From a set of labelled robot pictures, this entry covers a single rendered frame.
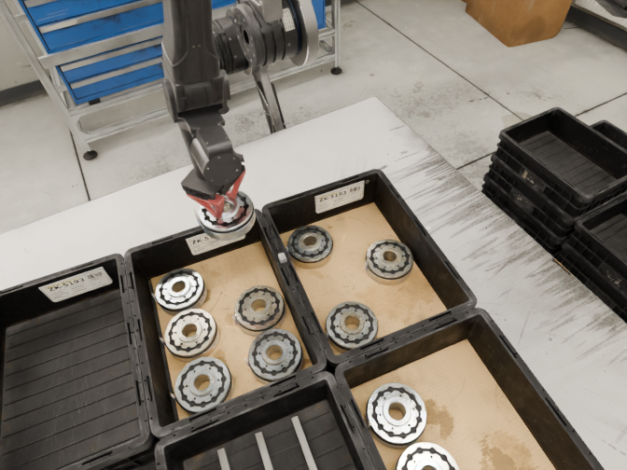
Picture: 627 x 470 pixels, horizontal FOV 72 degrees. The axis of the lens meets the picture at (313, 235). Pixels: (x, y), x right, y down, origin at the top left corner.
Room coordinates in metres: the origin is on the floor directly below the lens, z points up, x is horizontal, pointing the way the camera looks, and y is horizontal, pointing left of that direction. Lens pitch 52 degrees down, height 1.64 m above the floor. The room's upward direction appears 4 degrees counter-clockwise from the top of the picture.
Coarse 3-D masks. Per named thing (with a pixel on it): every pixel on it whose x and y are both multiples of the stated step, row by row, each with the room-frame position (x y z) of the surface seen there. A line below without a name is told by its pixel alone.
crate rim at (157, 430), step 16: (160, 240) 0.58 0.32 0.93; (272, 240) 0.55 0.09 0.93; (128, 256) 0.54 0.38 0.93; (128, 272) 0.50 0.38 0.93; (288, 288) 0.43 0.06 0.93; (304, 320) 0.37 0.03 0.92; (144, 336) 0.36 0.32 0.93; (144, 352) 0.32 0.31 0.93; (320, 352) 0.30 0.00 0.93; (144, 368) 0.30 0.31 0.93; (304, 368) 0.27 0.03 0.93; (320, 368) 0.27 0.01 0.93; (144, 384) 0.27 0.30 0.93; (272, 384) 0.25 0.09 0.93; (288, 384) 0.25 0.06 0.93; (240, 400) 0.23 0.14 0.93; (192, 416) 0.21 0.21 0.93; (208, 416) 0.21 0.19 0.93; (160, 432) 0.19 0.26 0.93
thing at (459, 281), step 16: (352, 176) 0.72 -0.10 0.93; (368, 176) 0.72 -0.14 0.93; (384, 176) 0.71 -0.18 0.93; (304, 192) 0.68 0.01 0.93; (320, 192) 0.68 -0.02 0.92; (272, 208) 0.65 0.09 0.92; (272, 224) 0.60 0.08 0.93; (416, 224) 0.56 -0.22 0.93; (432, 240) 0.52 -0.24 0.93; (288, 256) 0.51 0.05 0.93; (288, 272) 0.47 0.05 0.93; (448, 272) 0.44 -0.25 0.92; (464, 288) 0.40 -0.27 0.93; (304, 304) 0.40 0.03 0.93; (464, 304) 0.37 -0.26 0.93; (432, 320) 0.34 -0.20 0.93; (320, 336) 0.33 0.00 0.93; (384, 336) 0.32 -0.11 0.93; (400, 336) 0.32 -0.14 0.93; (352, 352) 0.29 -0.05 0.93
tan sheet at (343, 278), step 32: (320, 224) 0.67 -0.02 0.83; (352, 224) 0.66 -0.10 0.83; (384, 224) 0.65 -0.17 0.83; (352, 256) 0.56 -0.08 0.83; (320, 288) 0.49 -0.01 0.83; (352, 288) 0.48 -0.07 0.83; (384, 288) 0.47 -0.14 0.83; (416, 288) 0.47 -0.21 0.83; (320, 320) 0.41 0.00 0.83; (384, 320) 0.40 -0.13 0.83; (416, 320) 0.39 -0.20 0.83
